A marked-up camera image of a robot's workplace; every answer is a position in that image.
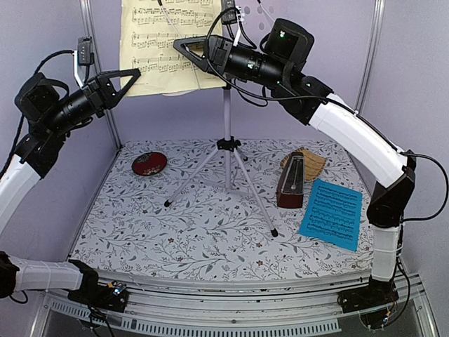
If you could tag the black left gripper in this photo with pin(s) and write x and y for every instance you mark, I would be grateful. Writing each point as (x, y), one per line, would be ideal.
(97, 94)

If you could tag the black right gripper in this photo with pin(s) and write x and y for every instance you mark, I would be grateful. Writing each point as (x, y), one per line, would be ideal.
(216, 57)

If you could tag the yellow sheet music page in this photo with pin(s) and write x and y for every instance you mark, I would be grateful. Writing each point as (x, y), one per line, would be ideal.
(148, 30)

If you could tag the white tripod music stand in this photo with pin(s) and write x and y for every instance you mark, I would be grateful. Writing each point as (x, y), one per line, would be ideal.
(230, 147)

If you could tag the dark red wooden metronome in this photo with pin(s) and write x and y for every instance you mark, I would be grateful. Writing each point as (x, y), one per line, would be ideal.
(290, 188)

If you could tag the white blue sheet music booklet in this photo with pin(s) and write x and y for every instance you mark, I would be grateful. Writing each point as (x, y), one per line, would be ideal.
(333, 215)

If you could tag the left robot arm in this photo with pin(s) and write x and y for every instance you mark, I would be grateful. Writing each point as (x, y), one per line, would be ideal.
(52, 112)

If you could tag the red floral round tin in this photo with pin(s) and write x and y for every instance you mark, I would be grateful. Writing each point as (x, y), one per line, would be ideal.
(149, 164)

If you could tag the floral table cloth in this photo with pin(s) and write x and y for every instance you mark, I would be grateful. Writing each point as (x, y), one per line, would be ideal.
(208, 234)

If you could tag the woven bamboo tray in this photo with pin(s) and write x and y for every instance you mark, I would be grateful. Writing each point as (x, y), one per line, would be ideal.
(313, 164)

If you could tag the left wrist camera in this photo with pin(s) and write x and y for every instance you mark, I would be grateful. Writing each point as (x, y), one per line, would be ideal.
(85, 55)

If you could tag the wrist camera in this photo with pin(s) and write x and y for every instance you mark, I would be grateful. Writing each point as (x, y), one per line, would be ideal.
(85, 55)
(230, 16)

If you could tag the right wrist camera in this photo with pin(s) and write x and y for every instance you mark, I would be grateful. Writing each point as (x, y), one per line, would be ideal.
(230, 16)

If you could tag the right aluminium frame post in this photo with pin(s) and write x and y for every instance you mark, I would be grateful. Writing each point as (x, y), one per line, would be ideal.
(373, 43)

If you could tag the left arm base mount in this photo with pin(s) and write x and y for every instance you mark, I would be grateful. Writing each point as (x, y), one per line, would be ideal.
(112, 296)

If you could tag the aluminium front rail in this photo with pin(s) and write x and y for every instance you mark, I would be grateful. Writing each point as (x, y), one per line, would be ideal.
(291, 307)

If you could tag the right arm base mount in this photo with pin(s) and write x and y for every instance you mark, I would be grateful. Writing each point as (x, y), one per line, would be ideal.
(375, 293)

